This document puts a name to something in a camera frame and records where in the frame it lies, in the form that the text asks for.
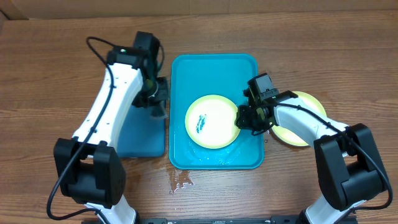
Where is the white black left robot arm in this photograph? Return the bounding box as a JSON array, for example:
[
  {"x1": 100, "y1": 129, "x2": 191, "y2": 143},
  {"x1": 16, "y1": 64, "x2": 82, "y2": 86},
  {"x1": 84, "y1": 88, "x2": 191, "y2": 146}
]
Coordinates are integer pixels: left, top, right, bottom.
[{"x1": 47, "y1": 45, "x2": 169, "y2": 223}]

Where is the black-rimmed water tray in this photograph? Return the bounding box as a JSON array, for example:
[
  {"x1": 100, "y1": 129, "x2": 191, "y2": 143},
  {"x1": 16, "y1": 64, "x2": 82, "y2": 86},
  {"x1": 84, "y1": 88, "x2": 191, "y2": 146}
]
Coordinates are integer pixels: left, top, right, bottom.
[{"x1": 116, "y1": 93, "x2": 165, "y2": 158}]

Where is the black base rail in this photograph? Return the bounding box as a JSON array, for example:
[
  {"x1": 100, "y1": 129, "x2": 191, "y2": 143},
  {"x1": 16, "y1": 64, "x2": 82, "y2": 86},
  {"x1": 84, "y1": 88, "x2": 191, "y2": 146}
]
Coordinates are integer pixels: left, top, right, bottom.
[{"x1": 134, "y1": 215, "x2": 306, "y2": 224}]

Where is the yellow plate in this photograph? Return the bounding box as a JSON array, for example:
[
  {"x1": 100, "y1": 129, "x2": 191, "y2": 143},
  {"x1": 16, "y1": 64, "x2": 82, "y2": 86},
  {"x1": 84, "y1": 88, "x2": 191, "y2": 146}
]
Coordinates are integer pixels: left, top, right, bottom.
[
  {"x1": 271, "y1": 91, "x2": 326, "y2": 147},
  {"x1": 185, "y1": 95, "x2": 240, "y2": 149}
]

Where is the teal plastic serving tray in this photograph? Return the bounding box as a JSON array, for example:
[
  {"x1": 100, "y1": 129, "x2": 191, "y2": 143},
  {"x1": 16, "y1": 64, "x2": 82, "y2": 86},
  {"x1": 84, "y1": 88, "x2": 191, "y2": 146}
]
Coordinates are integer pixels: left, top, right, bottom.
[{"x1": 169, "y1": 54, "x2": 264, "y2": 170}]

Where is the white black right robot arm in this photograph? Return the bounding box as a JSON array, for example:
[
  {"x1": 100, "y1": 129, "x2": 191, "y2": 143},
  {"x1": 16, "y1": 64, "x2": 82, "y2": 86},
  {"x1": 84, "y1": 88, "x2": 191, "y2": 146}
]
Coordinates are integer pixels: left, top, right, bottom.
[{"x1": 235, "y1": 89, "x2": 393, "y2": 223}]

